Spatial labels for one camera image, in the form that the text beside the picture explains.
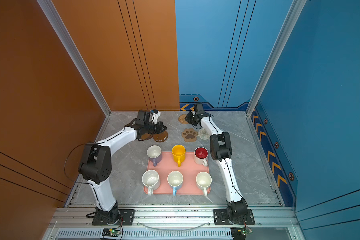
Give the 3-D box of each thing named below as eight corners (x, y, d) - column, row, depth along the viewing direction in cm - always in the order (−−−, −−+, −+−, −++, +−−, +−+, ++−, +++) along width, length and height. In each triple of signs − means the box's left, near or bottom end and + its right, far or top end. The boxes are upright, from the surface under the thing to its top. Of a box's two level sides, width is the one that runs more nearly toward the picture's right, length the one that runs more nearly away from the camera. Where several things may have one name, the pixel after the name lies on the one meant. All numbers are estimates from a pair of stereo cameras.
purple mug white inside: (147, 167, 92) (144, 161, 85) (149, 151, 99) (147, 145, 92) (160, 167, 92) (159, 161, 85) (162, 151, 99) (161, 145, 92)
